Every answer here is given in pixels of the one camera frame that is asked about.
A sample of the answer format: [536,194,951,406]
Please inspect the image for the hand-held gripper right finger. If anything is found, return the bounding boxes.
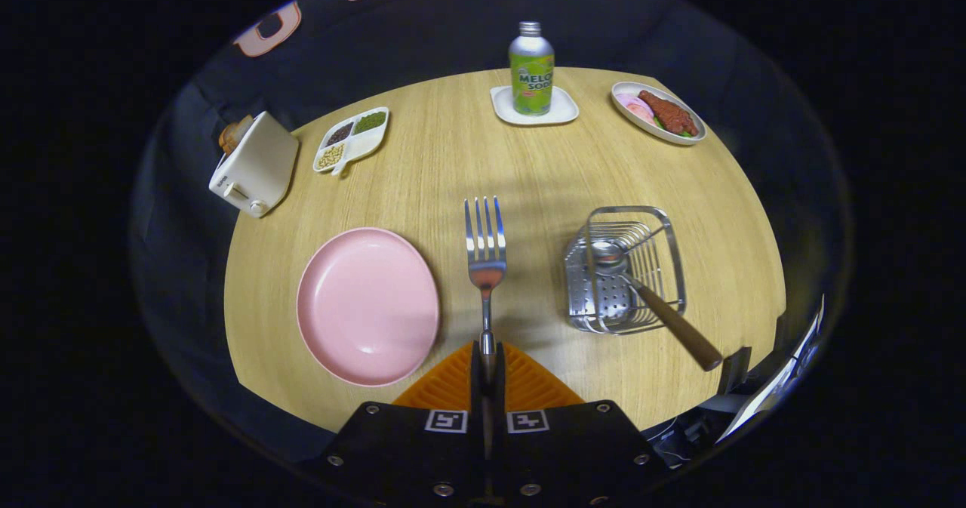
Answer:
[491,342,669,506]

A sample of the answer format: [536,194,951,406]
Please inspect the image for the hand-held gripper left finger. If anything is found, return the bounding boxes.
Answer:
[298,342,488,508]

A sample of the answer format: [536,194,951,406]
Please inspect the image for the wooden handle fork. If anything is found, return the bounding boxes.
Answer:
[463,196,508,388]

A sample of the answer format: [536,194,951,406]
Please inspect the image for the wooden handle spoon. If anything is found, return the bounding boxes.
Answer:
[591,241,724,372]

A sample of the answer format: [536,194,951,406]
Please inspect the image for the pink plate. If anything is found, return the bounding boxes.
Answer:
[296,226,441,387]

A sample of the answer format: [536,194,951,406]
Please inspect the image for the black stand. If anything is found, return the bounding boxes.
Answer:
[649,346,753,463]

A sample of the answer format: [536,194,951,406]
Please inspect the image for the white flat board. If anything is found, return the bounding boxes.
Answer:
[715,297,825,445]

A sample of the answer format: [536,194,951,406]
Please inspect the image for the white divided bean dish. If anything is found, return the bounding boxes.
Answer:
[312,106,390,177]

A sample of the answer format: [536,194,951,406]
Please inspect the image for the small white square plate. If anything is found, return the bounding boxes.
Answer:
[491,85,580,126]

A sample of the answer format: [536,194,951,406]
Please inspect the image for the white oval plate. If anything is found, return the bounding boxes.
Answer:
[611,81,708,146]

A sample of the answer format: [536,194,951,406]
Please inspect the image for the cream toaster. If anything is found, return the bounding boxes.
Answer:
[208,111,300,218]

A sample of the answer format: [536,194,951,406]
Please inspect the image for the pink ham slices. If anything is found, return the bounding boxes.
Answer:
[615,93,654,124]

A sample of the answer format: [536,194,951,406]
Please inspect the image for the green label soda bottle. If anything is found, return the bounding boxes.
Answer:
[508,21,555,116]

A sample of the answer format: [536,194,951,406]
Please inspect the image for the fried meat cutlet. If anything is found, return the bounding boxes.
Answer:
[638,90,699,137]

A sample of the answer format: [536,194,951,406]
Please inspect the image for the toast slice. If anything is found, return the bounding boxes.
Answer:
[219,115,254,154]

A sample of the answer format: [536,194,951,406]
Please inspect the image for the metal wire basket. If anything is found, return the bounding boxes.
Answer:
[564,205,688,336]

